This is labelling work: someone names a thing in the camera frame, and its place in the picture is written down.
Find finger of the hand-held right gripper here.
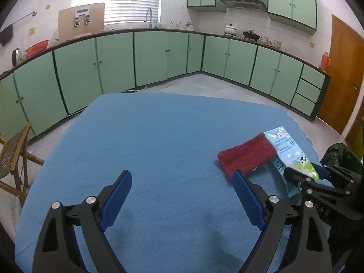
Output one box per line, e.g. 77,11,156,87
284,167,336,195
311,163,359,185

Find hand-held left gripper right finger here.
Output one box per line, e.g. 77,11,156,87
232,171,333,273

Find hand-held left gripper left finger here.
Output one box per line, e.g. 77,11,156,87
32,170,133,273

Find blue and white milk carton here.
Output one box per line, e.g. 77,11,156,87
263,126,319,199

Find dark red cloth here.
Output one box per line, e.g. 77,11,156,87
217,132,278,180

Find blue table cloth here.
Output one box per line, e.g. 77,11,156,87
14,92,319,273

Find brown wooden door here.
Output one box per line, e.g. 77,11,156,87
317,15,364,134

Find wooden chair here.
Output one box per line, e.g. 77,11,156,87
0,122,44,208

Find green base cabinet row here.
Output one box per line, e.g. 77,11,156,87
201,33,332,121
0,28,205,145

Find black wok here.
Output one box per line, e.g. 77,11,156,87
243,29,260,41

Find red plastic basin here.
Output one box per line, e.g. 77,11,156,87
25,40,49,57

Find steel electric kettle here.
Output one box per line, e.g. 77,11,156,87
11,48,23,66

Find brown cardboard board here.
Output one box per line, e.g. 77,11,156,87
58,2,106,43

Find black range hood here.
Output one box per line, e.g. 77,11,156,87
218,0,268,10

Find dark hanging towel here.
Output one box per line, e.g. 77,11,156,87
0,24,14,46

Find white floor cable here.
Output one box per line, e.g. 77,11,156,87
122,84,149,92

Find green wall cabinets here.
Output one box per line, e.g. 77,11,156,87
187,0,317,33

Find metal towel rail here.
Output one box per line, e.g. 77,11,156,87
6,10,37,27

